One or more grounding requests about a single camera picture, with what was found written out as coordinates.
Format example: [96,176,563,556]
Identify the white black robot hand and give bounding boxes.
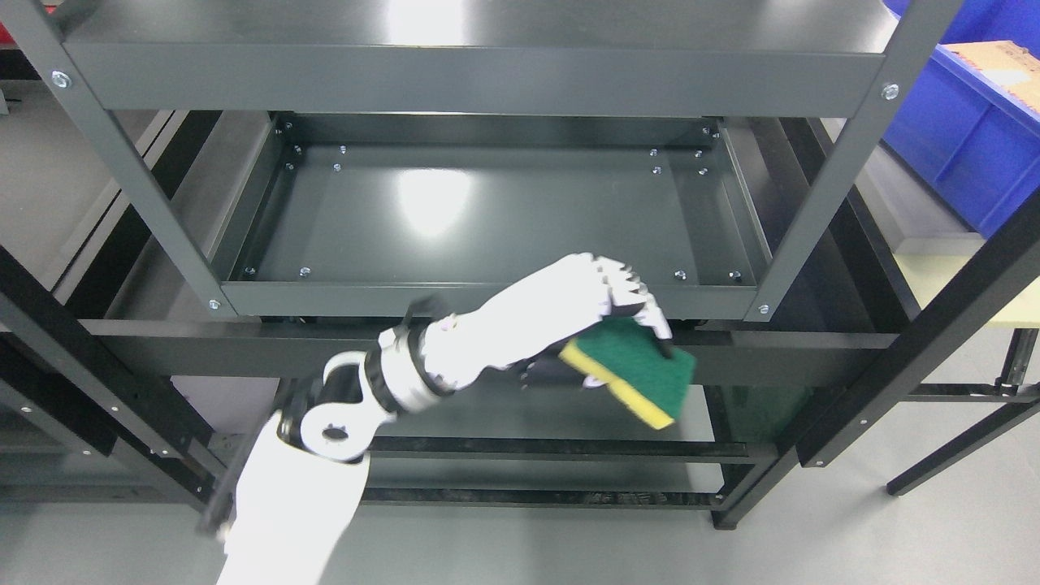
[421,253,672,389]

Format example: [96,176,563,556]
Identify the green yellow sponge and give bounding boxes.
[558,316,698,431]

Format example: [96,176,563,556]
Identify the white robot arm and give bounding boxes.
[201,296,457,584]

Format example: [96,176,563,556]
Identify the grey metal shelf unit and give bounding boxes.
[2,1,961,323]

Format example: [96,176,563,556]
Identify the black metal shelf rack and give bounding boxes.
[0,106,1040,533]

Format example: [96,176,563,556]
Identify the blue plastic bin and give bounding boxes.
[883,1,1039,237]

